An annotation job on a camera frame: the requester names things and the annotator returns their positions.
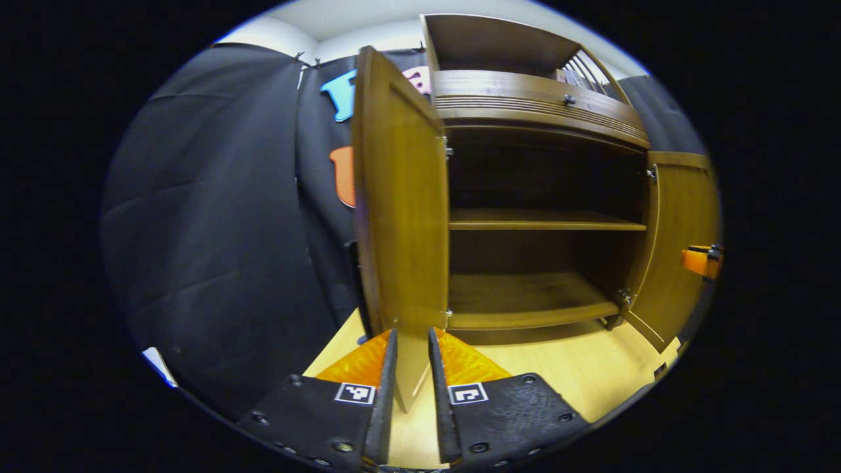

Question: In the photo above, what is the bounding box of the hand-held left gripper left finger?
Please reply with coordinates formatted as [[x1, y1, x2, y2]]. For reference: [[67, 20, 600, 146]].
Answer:
[[237, 328, 399, 470]]

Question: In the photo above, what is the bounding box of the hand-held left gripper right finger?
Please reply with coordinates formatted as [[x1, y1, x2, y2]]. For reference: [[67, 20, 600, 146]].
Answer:
[[428, 327, 590, 468]]

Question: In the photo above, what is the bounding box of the wooden cabinet door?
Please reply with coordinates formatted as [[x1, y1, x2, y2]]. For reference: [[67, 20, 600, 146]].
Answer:
[[350, 45, 452, 413], [621, 151, 722, 354]]

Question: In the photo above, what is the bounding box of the wooden double-door shoe cabinet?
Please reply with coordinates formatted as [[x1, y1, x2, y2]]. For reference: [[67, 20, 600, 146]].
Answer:
[[420, 13, 658, 346]]

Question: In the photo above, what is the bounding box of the wooden cabinet drawer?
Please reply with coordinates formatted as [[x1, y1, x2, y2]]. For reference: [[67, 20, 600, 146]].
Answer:
[[432, 69, 651, 148]]

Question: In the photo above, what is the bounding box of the black backdrop cloth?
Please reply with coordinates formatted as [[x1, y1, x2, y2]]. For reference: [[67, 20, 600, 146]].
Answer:
[[99, 43, 707, 421]]

